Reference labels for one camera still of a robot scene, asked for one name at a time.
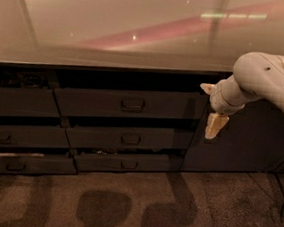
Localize items in left drawer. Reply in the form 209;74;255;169
0;70;48;89

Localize dark drawer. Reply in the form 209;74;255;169
54;88;208;120
0;155;76;175
0;125;69;148
0;87;59;118
66;126;193;150
74;153;183;172

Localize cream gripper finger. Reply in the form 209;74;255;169
200;83;214;94
205;113;229;139

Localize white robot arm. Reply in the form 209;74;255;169
200;52;284;139

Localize dark cabinet door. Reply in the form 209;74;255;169
181;100;284;172

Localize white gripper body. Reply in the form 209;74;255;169
210;81;246;115

